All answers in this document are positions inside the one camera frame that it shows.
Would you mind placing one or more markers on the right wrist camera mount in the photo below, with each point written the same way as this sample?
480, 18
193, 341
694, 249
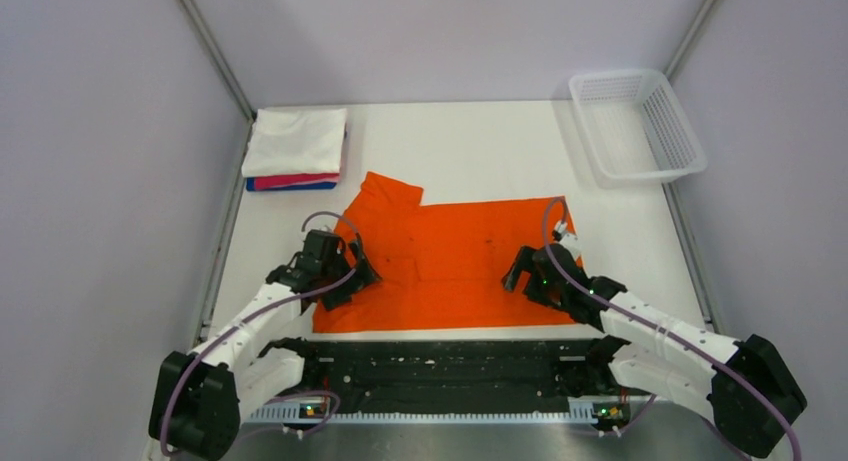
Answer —
569, 240

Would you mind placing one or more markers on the white cable duct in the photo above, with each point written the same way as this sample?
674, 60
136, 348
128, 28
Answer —
579, 412

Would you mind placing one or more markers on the white plastic basket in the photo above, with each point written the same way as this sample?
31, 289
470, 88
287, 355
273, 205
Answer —
634, 129

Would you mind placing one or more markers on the aluminium frame post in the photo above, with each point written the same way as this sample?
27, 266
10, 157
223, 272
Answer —
690, 39
216, 56

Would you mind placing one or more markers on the left aluminium frame post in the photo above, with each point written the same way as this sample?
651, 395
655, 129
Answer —
216, 56

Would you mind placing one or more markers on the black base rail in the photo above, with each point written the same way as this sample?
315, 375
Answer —
454, 377

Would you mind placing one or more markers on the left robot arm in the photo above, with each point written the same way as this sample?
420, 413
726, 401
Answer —
203, 396

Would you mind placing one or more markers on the folded magenta t-shirt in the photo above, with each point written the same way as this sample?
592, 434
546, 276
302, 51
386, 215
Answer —
296, 178

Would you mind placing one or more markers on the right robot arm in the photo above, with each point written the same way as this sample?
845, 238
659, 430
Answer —
743, 388

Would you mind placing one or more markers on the folded white t-shirt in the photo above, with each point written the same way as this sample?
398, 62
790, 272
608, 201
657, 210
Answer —
288, 142

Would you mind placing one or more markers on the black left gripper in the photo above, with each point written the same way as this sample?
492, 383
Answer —
367, 276

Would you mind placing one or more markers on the right aluminium frame post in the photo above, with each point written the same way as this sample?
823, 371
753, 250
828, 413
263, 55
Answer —
690, 39

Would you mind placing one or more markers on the folded blue t-shirt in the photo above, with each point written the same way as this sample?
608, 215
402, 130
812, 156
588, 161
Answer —
254, 185

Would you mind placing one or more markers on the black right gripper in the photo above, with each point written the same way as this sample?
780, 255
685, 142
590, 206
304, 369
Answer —
524, 261

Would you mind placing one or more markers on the orange t-shirt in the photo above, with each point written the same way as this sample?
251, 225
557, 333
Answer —
440, 265

